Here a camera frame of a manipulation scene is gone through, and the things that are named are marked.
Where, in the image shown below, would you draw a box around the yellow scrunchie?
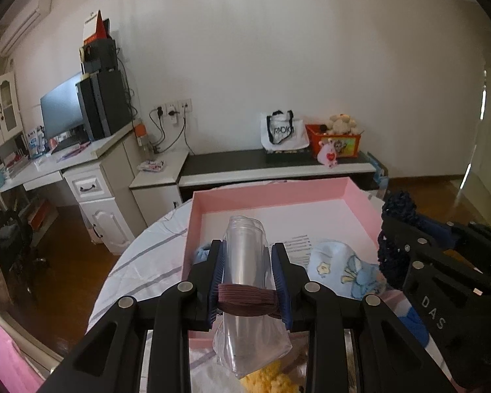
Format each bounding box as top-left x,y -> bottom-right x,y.
239,360 -> 307,393

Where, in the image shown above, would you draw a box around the white glass-door cabinet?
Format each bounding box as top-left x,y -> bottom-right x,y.
0,71 -> 25,160

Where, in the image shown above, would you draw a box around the white air conditioner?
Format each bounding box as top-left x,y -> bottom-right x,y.
0,0 -> 54,56

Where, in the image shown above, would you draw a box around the printed white blue baby cloth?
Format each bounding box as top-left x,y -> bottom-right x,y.
307,241 -> 387,301

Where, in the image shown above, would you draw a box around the striped white tablecloth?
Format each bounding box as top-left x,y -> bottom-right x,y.
88,180 -> 393,393

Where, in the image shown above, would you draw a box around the black keyboard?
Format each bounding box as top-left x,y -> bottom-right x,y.
51,135 -> 91,154

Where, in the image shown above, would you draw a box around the white drawer pedestal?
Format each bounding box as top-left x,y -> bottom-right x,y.
62,164 -> 137,256

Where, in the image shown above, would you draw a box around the black office chair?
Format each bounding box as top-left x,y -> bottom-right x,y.
0,209 -> 52,299

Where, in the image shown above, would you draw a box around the pink box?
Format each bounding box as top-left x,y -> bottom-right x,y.
181,177 -> 387,341

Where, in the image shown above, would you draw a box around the red white calendar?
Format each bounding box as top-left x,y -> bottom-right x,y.
83,10 -> 111,46

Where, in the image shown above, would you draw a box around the black power cable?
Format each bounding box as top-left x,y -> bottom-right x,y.
138,108 -> 166,154

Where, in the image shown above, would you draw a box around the small printed packet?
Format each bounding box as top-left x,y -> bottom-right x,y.
137,159 -> 165,173

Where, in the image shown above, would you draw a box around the white tote bag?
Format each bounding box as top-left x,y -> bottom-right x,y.
260,110 -> 310,152

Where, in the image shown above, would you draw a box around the white low side cabinet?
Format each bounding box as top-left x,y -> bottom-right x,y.
130,149 -> 190,234

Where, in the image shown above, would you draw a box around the black computer tower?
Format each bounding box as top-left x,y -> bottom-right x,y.
76,69 -> 132,140

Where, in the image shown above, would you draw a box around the red toy box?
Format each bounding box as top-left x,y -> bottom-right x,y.
305,124 -> 363,159

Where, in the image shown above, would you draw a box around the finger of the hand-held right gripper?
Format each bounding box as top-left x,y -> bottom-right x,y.
417,213 -> 491,263
377,217 -> 491,295

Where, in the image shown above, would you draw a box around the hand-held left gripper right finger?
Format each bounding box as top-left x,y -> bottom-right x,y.
270,242 -> 455,393

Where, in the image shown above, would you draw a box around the black-top low bench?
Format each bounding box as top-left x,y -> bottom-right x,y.
178,149 -> 379,201

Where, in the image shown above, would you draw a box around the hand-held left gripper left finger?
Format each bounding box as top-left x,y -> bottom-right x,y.
37,239 -> 230,393

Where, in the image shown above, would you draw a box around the brown hair tie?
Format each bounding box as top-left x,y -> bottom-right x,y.
217,283 -> 283,318

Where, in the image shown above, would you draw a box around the black speaker box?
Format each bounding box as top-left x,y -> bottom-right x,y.
80,39 -> 118,74

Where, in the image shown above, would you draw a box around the stack of books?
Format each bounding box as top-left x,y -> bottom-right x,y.
0,151 -> 33,181

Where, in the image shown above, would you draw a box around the black computer monitor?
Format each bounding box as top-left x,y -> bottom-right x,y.
40,71 -> 86,142

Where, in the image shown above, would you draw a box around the blue white product box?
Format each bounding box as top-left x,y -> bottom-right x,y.
25,127 -> 47,158

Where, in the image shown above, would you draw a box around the cream plush toy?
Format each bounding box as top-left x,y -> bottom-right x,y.
319,113 -> 358,136

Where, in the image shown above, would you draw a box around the pink bedding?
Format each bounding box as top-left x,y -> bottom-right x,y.
0,313 -> 44,393

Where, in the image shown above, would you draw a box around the pink heart plush toy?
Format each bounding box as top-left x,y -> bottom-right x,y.
317,139 -> 339,168

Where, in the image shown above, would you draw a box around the white wall sockets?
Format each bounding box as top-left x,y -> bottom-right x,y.
153,99 -> 193,121

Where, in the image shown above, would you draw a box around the clear plastic bag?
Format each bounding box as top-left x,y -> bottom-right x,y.
213,215 -> 293,379

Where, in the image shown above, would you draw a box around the white desk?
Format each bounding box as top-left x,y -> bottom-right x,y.
0,125 -> 144,256

